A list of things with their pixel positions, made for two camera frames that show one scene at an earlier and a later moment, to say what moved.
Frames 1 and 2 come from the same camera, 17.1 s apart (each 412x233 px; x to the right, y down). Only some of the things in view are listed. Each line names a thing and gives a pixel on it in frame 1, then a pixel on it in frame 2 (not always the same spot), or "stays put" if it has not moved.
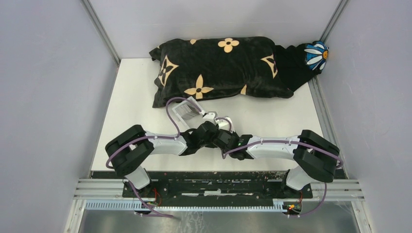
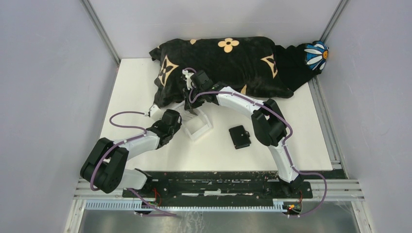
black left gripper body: [208, 144] to [175, 129]
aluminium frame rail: [322, 190] stays put
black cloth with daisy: [297, 64] stays put
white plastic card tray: [189, 114] stays put
